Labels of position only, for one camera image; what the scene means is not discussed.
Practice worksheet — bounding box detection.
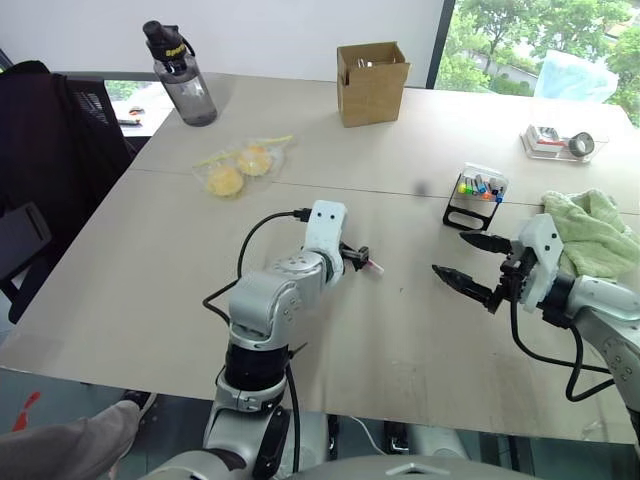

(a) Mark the dark water bottle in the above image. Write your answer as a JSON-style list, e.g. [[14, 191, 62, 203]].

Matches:
[[142, 19, 219, 128]]

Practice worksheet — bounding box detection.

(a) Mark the white cable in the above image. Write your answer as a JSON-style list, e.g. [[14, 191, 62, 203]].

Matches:
[[349, 414, 389, 456]]

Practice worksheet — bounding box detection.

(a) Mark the person's grey trouser leg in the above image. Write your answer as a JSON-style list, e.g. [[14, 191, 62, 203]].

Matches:
[[0, 399, 143, 480]]

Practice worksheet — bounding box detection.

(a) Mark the brown cardboard box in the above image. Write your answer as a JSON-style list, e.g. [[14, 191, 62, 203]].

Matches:
[[336, 41, 413, 129]]

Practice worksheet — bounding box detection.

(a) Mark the grey tape roll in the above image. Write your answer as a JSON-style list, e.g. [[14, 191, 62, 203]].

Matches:
[[568, 132, 595, 157]]

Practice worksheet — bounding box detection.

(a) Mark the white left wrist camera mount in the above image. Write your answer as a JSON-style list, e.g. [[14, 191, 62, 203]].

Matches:
[[303, 199, 350, 275]]

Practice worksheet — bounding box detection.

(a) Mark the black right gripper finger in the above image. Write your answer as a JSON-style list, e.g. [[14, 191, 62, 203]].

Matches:
[[459, 231, 513, 255], [431, 265, 504, 316]]

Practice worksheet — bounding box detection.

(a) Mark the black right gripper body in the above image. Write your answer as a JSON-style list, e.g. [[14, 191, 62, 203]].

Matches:
[[498, 241, 536, 303]]

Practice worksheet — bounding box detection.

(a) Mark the yellow round pastry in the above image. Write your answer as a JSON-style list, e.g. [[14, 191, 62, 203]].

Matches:
[[206, 166, 247, 198], [236, 145, 272, 177]]

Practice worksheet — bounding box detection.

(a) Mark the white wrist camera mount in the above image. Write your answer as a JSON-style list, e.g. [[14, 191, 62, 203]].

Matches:
[[514, 213, 564, 314], [303, 199, 350, 275]]

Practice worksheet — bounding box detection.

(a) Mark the white and red box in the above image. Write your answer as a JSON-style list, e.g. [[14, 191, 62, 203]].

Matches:
[[524, 124, 569, 151]]

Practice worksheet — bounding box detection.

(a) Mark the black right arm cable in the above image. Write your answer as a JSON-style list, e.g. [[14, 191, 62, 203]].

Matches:
[[509, 297, 617, 403]]

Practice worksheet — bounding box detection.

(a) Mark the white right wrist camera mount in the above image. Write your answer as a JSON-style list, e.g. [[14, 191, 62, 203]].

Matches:
[[514, 213, 564, 314]]

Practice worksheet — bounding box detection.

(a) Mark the silver robot torso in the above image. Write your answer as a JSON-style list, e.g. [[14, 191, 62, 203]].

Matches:
[[144, 412, 546, 480]]

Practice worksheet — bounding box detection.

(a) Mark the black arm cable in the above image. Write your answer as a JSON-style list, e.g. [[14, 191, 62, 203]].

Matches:
[[509, 297, 617, 403], [202, 209, 312, 324]]

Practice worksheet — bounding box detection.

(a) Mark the clear zip bag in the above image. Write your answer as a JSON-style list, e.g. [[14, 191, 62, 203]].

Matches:
[[191, 133, 297, 202]]

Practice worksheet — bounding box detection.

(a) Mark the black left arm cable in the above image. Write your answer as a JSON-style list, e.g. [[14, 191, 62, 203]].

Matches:
[[202, 209, 312, 324]]

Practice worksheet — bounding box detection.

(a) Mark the black pen holder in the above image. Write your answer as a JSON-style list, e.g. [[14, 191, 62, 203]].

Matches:
[[442, 162, 510, 232]]

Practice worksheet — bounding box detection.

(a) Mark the clear plastic tray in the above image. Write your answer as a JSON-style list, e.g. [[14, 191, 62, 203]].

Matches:
[[518, 121, 609, 165]]

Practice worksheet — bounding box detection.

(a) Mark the green towel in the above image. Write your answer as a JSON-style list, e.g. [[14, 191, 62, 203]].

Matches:
[[539, 188, 640, 281]]

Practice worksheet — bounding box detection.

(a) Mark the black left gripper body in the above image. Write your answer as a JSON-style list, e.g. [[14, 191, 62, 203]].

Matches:
[[340, 242, 360, 273]]

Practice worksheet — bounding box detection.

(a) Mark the black office chair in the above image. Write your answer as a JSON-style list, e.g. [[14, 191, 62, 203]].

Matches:
[[0, 49, 137, 325]]

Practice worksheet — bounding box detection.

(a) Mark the blue plastic bag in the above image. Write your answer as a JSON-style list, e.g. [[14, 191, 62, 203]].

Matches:
[[534, 48, 620, 105]]

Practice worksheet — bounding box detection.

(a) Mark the black and white shoe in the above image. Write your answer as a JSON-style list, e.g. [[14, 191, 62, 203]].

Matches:
[[121, 389, 159, 427]]

